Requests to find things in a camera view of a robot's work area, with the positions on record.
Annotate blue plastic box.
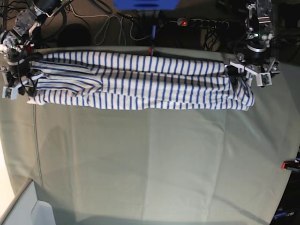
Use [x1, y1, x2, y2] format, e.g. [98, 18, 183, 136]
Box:
[113, 0, 180, 10]

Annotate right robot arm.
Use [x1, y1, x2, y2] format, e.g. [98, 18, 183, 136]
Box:
[0, 0, 71, 100]

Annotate black round floor object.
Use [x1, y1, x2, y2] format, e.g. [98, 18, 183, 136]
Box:
[57, 23, 91, 47]

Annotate right red table clamp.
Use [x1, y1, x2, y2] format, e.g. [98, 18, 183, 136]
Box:
[281, 158, 300, 173]

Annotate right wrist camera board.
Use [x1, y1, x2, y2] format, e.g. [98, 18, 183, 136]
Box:
[2, 86, 18, 100]

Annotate red table clamp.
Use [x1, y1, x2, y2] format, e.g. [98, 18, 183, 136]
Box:
[281, 158, 300, 173]
[149, 48, 155, 56]

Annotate white plastic bin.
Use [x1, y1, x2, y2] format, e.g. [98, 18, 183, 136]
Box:
[0, 179, 56, 225]

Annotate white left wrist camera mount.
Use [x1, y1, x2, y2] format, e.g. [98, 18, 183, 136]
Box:
[256, 72, 272, 87]

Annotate centre red table clamp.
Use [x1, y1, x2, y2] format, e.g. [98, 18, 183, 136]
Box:
[149, 48, 155, 56]

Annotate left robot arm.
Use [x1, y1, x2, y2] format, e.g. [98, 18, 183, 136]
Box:
[225, 0, 280, 90]

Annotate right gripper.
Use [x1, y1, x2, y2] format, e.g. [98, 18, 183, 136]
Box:
[0, 66, 44, 97]

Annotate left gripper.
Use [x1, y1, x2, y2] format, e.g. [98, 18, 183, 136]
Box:
[224, 53, 280, 98]

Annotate black power strip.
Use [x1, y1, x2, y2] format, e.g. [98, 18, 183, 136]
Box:
[176, 18, 230, 30]

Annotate blue white striped t-shirt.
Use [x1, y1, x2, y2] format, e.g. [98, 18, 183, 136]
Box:
[29, 51, 255, 111]

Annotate green table cloth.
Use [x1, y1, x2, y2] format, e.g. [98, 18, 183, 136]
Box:
[0, 45, 300, 225]

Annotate white cable on floor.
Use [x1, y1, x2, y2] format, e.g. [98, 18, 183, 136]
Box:
[67, 0, 155, 46]

